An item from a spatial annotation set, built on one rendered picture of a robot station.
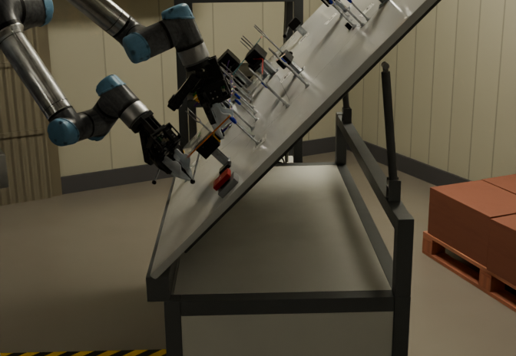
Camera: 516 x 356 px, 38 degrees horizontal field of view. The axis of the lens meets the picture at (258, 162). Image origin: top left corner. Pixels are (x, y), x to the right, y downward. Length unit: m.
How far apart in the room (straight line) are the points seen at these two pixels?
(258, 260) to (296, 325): 0.26
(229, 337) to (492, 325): 1.86
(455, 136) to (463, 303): 1.73
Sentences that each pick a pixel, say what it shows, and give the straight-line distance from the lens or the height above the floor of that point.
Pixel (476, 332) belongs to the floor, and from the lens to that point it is 3.49.
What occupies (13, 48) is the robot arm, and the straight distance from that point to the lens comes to 2.14.
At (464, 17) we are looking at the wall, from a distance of 5.05.
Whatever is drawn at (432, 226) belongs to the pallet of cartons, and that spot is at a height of 0.18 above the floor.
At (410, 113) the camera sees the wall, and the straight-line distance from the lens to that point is 5.52.
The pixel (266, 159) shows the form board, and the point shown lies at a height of 1.15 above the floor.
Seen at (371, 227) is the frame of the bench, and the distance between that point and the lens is 2.32.
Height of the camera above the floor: 1.63
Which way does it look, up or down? 16 degrees down
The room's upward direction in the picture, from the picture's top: 1 degrees counter-clockwise
